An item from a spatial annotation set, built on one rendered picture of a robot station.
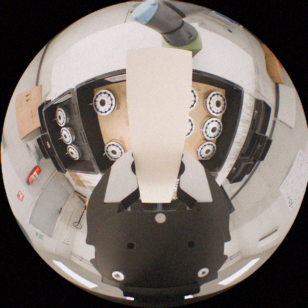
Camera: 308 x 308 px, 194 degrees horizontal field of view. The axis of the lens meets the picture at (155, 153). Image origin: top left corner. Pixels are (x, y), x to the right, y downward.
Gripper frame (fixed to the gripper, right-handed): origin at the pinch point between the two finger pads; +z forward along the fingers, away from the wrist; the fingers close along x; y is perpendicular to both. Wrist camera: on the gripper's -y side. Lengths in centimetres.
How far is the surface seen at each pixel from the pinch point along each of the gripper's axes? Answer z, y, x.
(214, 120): 22.7, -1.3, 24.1
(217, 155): 21.2, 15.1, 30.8
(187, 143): 25.7, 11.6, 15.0
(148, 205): 20, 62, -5
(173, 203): 21, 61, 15
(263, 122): 58, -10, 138
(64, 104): 26, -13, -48
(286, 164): 17, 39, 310
